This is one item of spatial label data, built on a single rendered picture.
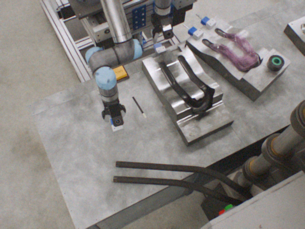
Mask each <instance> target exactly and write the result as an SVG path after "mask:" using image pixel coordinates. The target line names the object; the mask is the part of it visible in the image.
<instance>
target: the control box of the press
mask: <svg viewBox="0 0 305 229"><path fill-rule="evenodd" d="M200 229H305V174H304V172H303V171H300V172H298V173H296V174H295V175H293V176H291V177H289V178H287V179H285V180H284V181H282V182H280V183H278V184H276V185H275V186H273V187H271V188H269V189H267V190H266V191H264V192H262V193H260V194H258V195H257V196H255V197H253V198H251V199H249V200H247V201H246V202H244V203H242V204H240V205H238V206H236V207H235V206H232V204H230V205H228V206H226V207H225V208H224V209H223V210H222V211H220V212H219V213H218V214H216V215H215V216H214V219H213V220H211V221H210V222H208V223H207V224H206V225H204V226H203V227H201V228H200Z"/></svg>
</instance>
